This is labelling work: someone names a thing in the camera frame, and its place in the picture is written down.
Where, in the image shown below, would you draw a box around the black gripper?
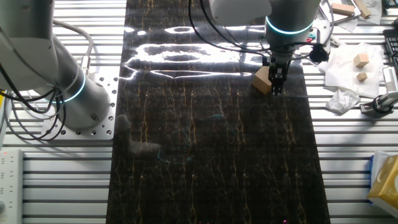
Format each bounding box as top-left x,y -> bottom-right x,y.
267,55 -> 292,96

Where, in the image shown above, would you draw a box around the small wooden block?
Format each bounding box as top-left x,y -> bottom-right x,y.
251,65 -> 273,95

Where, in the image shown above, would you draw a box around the rectangular wooden block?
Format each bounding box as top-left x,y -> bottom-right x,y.
330,2 -> 356,17

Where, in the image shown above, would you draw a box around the long wooden stick block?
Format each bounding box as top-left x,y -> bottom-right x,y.
354,0 -> 373,19

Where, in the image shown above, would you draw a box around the white tissue paper sheets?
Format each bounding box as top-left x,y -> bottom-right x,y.
317,42 -> 386,99

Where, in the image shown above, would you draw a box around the crumpled white tissue ball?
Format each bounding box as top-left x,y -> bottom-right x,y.
325,88 -> 361,114

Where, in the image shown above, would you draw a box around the grey clothespin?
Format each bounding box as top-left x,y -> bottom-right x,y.
328,34 -> 342,48

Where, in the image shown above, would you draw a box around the black marble pattern mat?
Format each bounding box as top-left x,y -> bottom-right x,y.
105,0 -> 330,224

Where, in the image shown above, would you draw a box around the metal tray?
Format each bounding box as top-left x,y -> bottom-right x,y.
317,0 -> 362,26

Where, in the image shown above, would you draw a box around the white paper sheet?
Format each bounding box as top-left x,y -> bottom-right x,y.
345,0 -> 384,34

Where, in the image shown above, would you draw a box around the gold tissue pack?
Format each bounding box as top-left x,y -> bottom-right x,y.
366,154 -> 398,218

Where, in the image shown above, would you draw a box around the white power strip with red light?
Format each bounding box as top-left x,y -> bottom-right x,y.
0,149 -> 24,224

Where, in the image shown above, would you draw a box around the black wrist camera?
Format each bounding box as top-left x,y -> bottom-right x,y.
308,42 -> 330,64

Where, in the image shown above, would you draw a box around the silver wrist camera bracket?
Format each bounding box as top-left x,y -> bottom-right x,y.
310,19 -> 333,55

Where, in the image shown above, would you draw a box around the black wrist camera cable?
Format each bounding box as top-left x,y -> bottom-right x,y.
187,0 -> 315,58

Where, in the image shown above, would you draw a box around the black camera device cable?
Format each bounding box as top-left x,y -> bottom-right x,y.
371,95 -> 393,114

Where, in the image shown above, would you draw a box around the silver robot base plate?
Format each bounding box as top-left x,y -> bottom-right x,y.
41,73 -> 119,141

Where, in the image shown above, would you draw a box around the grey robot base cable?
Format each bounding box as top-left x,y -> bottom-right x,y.
52,19 -> 95,77

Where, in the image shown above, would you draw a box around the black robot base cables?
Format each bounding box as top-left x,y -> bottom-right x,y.
0,62 -> 68,142

